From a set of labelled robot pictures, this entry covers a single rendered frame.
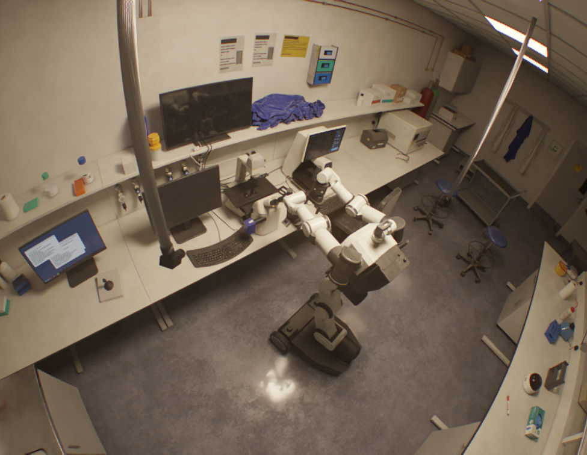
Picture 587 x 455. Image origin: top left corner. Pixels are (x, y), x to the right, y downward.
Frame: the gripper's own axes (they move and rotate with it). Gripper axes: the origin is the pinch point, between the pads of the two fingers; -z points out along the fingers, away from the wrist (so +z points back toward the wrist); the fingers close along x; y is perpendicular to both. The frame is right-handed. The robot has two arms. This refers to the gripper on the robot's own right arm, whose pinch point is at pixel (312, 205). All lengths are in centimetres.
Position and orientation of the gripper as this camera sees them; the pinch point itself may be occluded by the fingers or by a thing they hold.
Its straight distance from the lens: 176.0
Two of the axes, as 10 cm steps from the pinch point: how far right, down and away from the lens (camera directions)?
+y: -7.2, 2.4, -6.5
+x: -6.3, -6.3, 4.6
